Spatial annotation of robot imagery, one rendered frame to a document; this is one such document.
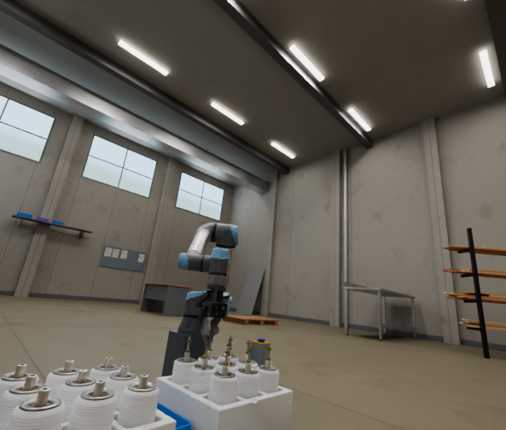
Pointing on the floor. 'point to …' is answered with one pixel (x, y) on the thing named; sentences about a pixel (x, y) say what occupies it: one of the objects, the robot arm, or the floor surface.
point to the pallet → (251, 320)
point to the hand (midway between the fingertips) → (206, 339)
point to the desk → (165, 299)
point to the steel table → (378, 307)
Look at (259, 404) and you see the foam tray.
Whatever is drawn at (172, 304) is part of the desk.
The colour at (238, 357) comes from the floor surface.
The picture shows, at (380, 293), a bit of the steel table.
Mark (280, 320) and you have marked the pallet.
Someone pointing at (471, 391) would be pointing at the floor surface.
